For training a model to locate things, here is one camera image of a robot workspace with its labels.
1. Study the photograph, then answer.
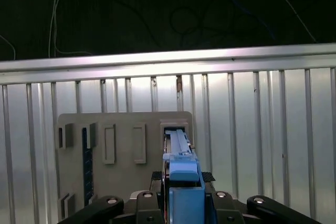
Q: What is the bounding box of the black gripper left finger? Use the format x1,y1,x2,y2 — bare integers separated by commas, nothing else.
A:
58,171,169,224

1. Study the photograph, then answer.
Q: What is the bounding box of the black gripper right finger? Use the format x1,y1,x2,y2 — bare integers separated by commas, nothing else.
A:
201,171,323,224

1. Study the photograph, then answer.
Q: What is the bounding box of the hard disk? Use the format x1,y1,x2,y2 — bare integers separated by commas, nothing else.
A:
161,126,216,224

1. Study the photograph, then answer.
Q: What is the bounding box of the grey parts rack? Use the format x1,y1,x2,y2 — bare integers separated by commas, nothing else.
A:
57,111,194,222

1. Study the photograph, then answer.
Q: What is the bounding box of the dark blue RAM stick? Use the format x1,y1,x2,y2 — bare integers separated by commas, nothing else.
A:
82,126,95,204

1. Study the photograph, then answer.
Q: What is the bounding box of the blue floor cable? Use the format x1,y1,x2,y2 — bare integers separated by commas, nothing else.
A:
216,0,276,40

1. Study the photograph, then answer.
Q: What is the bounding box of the thin white floor cable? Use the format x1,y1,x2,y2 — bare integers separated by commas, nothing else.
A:
48,0,92,57
258,0,318,43

